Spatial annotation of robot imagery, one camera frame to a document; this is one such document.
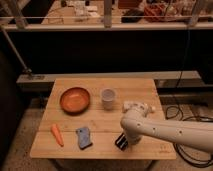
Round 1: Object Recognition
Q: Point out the black white-striped eraser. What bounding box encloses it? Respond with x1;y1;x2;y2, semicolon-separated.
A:
115;133;128;151

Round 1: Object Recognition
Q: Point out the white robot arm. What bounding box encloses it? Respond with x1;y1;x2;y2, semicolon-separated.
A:
120;109;213;154

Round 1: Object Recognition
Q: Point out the white plastic cup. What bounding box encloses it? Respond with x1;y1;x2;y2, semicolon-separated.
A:
101;88;116;110

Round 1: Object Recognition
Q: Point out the orange bowl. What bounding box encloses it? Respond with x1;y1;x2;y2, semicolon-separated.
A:
60;87;90;113

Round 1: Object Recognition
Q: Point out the wooden table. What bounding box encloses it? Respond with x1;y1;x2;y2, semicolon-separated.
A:
30;78;176;160

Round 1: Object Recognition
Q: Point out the blue sponge cloth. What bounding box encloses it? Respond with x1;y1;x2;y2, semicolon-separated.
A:
76;127;92;150

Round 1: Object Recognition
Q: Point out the orange carrot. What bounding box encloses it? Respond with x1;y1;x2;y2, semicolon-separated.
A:
51;124;64;147

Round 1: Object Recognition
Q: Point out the metal diagonal pole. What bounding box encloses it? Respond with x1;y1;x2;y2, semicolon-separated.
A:
0;26;33;79

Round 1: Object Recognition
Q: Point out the black cable on floor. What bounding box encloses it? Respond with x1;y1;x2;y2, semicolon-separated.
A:
164;105;213;169

